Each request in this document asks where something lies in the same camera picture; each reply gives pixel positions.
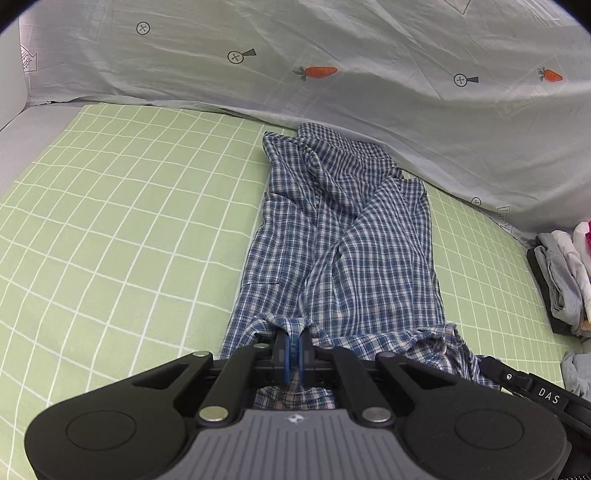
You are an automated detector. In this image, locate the blue plaid shirt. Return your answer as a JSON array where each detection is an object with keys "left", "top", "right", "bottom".
[{"left": 221, "top": 123, "right": 486, "bottom": 384}]

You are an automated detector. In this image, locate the grey crumpled garment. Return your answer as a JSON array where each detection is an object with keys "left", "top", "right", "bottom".
[{"left": 561, "top": 352, "right": 591, "bottom": 401}]

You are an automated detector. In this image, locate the grey folded sweater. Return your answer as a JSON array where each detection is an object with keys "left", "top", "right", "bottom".
[{"left": 534, "top": 233, "right": 583, "bottom": 334}]

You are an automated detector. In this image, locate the white folded garment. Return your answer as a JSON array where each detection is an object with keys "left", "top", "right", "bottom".
[{"left": 551, "top": 222, "right": 590, "bottom": 332}]

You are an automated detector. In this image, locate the red checked garment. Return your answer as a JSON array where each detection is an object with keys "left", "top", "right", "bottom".
[{"left": 585, "top": 221, "right": 591, "bottom": 254}]

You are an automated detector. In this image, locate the green grid mat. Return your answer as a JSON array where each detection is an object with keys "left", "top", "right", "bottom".
[{"left": 0, "top": 103, "right": 571, "bottom": 480}]

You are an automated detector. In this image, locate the grey printed backdrop sheet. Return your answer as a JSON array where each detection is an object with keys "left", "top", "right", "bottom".
[{"left": 19, "top": 0, "right": 590, "bottom": 238}]

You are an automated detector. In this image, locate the white rounded board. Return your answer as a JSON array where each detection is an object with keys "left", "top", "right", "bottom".
[{"left": 0, "top": 20, "right": 28, "bottom": 129}]

